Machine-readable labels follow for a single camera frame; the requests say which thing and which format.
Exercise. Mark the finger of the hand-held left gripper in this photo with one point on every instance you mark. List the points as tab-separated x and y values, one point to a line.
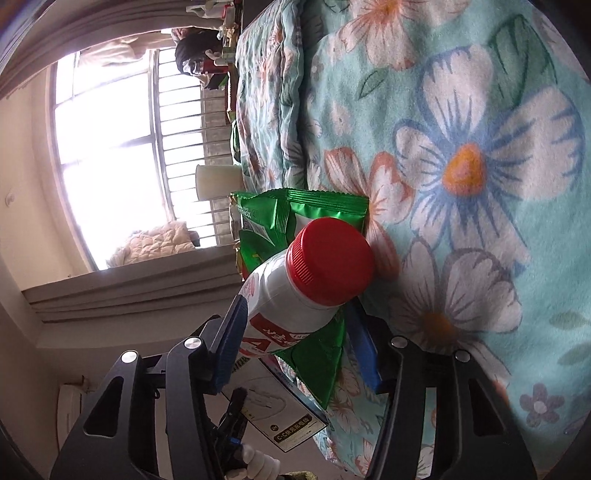
233	415

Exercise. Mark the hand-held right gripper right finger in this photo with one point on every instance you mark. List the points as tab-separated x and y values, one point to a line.
364	350

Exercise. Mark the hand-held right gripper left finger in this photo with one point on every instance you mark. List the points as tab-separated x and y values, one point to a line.
231	341

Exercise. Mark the white box black label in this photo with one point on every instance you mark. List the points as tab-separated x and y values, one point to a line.
272	406

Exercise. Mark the white bottle red cap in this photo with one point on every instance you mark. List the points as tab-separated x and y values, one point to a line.
281	286

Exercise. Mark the green snack packet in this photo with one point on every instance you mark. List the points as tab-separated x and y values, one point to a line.
323	207

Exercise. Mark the person's left hand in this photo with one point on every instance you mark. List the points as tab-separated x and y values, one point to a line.
261	464

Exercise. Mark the beige quilted cloth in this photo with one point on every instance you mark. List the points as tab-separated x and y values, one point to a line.
152	242

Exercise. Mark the white foam block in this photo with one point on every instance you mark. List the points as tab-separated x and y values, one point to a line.
217	182

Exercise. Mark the metal window grille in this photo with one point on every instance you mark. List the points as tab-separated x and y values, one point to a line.
184	138

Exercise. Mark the floral teal blanket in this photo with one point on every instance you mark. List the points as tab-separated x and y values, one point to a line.
461	115

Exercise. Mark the red box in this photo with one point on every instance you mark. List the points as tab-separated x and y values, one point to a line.
214	68

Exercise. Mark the beige curtain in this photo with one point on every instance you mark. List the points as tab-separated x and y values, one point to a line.
120	46

